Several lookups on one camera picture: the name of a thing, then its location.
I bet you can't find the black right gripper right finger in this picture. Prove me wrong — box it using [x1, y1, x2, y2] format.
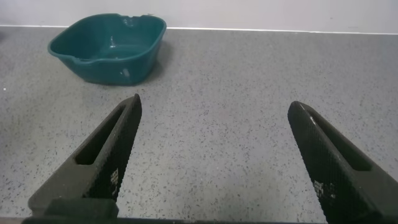
[287, 100, 398, 224]

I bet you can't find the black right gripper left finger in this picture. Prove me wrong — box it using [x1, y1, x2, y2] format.
[27, 93, 143, 218]

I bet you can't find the teal plastic basin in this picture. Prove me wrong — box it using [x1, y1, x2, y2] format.
[47, 12, 167, 86]

